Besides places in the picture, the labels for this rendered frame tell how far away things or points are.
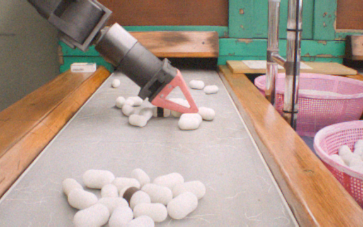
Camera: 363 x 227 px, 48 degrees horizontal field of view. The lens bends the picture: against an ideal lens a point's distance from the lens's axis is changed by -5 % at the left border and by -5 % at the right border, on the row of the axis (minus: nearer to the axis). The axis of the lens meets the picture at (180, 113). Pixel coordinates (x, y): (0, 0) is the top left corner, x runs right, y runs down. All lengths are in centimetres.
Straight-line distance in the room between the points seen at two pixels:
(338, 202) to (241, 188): 12
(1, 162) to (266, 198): 31
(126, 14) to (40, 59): 92
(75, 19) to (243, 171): 36
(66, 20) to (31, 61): 139
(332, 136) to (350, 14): 74
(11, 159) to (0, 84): 161
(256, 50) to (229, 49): 8
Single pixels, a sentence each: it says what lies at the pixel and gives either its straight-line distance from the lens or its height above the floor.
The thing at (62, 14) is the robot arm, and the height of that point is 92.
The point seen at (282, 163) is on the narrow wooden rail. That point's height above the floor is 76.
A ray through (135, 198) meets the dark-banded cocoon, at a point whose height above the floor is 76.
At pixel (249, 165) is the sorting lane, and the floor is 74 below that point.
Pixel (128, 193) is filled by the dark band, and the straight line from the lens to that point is 42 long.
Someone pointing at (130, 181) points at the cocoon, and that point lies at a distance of 45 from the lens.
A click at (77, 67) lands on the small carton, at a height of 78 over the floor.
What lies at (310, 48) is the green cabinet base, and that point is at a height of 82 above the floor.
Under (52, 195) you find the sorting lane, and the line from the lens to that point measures 47.
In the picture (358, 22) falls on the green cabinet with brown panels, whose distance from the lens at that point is 133.
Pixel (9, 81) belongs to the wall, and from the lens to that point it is 213.
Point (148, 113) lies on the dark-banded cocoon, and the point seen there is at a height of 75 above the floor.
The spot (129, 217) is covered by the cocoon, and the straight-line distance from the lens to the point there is 38.
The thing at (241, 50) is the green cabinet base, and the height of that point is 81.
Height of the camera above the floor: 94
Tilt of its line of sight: 15 degrees down
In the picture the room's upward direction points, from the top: straight up
